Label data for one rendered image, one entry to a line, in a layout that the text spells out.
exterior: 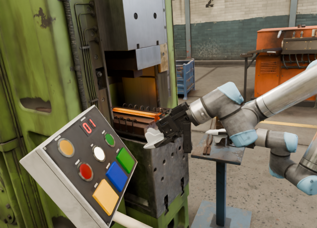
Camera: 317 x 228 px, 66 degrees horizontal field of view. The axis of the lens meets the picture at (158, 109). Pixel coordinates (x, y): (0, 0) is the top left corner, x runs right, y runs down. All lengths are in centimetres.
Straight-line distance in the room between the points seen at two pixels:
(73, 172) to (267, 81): 426
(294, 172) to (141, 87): 101
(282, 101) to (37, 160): 70
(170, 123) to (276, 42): 395
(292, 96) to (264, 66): 384
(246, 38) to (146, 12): 763
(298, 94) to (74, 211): 70
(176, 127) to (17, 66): 88
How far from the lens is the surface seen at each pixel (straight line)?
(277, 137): 108
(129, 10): 113
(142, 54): 118
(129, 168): 90
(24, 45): 132
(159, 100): 158
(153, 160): 125
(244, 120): 77
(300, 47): 446
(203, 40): 906
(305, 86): 81
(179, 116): 78
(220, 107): 75
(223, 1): 888
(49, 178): 70
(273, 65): 465
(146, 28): 121
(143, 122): 128
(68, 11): 106
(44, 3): 105
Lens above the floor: 146
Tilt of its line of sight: 19 degrees down
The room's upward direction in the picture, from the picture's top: 5 degrees counter-clockwise
